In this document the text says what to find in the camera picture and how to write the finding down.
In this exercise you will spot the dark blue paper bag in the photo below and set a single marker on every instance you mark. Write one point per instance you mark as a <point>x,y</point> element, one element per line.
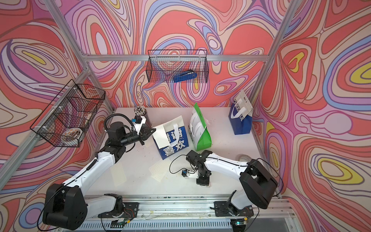
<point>241,114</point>

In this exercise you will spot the tape roll in basket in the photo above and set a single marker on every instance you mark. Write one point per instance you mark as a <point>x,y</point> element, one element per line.
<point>72,136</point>

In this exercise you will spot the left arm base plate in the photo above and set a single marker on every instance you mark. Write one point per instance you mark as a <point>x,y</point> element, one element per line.
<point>129,211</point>

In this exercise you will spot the black wire basket back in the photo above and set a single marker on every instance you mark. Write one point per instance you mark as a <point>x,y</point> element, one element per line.
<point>164,64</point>

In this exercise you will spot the white tape roll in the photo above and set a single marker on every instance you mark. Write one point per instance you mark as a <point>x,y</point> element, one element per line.
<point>244,158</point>

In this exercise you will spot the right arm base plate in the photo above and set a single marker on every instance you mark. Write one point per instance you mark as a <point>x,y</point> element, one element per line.
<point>226,209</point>

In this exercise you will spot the black wire basket left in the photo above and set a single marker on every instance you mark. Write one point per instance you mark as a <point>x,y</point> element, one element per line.
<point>75,106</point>

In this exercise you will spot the black wire basket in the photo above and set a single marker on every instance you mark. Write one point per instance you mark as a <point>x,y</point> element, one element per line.
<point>164,64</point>
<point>75,106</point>

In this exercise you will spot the clear cup of pencils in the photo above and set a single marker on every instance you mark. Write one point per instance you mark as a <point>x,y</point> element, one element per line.
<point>142,111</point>

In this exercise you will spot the blue stapler in basket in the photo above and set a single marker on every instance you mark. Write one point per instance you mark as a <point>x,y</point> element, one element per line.
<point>185,76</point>

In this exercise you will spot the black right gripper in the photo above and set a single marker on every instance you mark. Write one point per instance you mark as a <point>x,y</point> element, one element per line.
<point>203,182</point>

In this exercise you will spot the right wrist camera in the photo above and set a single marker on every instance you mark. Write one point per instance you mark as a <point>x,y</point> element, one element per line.
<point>189,173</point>

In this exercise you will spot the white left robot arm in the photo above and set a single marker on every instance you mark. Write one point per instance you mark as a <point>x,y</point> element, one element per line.
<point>65,204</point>

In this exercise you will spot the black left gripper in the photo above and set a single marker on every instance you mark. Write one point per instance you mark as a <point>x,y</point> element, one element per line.
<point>146,131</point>

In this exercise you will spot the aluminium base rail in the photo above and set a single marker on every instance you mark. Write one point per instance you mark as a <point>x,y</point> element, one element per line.
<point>181,213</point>

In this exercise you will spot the green white paper bag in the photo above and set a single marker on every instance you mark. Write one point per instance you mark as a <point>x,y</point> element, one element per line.
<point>198,130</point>

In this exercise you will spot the blue white paper bag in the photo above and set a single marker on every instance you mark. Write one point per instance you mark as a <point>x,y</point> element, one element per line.
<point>176,133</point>

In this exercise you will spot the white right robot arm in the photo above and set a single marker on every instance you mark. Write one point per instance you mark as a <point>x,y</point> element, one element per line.
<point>258,185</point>

